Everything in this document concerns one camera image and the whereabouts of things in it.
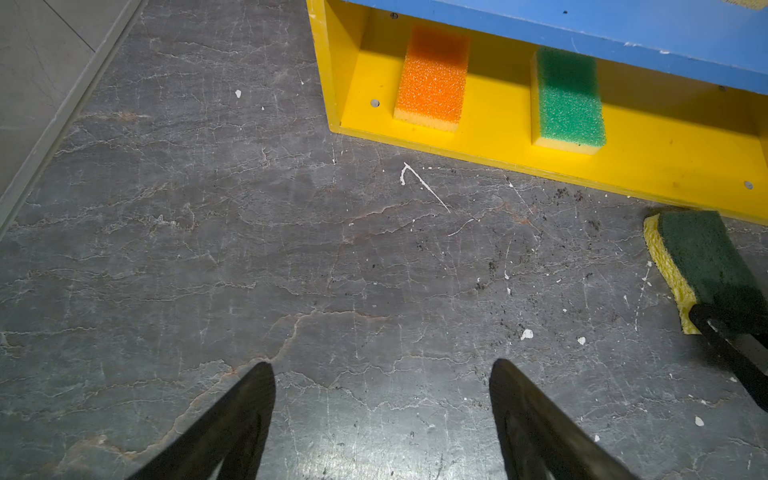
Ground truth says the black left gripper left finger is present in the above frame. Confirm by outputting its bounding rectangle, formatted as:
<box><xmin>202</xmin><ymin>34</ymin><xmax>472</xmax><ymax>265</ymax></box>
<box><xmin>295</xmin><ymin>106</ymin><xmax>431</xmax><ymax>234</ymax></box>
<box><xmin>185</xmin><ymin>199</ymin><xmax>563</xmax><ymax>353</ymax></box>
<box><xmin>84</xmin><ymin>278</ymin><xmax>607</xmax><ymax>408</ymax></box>
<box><xmin>131</xmin><ymin>362</ymin><xmax>276</xmax><ymax>479</ymax></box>

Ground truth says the yellow shelf unit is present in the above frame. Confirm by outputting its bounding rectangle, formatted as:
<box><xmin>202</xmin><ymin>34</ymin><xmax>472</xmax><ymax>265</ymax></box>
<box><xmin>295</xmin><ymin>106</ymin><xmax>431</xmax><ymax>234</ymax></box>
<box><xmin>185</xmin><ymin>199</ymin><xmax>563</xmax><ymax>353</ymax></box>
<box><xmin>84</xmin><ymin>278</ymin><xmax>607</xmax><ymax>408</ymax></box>
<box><xmin>307</xmin><ymin>1</ymin><xmax>767</xmax><ymax>224</ymax></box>

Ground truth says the orange sponge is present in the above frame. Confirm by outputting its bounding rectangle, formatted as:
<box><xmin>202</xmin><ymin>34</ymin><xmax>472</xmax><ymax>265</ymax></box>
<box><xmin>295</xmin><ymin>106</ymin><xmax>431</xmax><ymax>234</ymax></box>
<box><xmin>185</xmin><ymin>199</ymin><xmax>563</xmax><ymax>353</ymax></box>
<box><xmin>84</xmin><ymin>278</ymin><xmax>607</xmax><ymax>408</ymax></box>
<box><xmin>393</xmin><ymin>25</ymin><xmax>470</xmax><ymax>132</ymax></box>

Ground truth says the blue lower shelf board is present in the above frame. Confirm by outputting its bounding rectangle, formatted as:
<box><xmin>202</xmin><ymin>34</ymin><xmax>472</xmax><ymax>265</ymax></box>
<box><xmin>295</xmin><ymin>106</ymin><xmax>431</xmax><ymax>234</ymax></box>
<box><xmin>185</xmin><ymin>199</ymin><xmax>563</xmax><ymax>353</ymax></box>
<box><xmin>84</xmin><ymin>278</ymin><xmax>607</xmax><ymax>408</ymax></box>
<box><xmin>369</xmin><ymin>0</ymin><xmax>767</xmax><ymax>94</ymax></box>

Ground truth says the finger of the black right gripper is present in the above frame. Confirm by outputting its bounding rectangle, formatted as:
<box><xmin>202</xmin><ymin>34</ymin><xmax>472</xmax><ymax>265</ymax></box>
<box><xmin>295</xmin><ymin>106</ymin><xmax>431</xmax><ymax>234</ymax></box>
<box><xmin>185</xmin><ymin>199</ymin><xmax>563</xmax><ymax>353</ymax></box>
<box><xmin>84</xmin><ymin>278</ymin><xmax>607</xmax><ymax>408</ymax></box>
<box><xmin>688</xmin><ymin>304</ymin><xmax>767</xmax><ymax>411</ymax></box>

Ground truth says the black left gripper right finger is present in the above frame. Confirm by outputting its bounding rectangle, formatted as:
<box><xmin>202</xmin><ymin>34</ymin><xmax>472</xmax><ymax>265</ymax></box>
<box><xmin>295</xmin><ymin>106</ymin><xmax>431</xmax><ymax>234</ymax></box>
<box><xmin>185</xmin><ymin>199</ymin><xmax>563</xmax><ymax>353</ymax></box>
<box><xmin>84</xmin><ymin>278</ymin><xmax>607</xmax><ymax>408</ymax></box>
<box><xmin>489</xmin><ymin>358</ymin><xmax>636</xmax><ymax>479</ymax></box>

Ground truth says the bright green sponge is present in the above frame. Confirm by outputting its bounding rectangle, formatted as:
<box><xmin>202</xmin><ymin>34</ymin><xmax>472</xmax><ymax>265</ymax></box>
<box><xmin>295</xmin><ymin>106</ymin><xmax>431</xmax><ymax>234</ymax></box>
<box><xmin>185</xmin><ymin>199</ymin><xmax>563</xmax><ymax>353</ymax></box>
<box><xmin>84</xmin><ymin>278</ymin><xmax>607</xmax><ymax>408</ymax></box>
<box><xmin>531</xmin><ymin>47</ymin><xmax>606</xmax><ymax>155</ymax></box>

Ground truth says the dark green wavy sponge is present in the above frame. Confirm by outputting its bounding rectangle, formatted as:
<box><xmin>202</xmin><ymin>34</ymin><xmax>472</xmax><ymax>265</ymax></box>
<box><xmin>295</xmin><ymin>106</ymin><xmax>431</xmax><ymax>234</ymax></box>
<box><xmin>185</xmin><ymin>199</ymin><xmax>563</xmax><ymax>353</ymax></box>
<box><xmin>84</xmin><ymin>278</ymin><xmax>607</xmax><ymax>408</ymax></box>
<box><xmin>643</xmin><ymin>210</ymin><xmax>767</xmax><ymax>335</ymax></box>

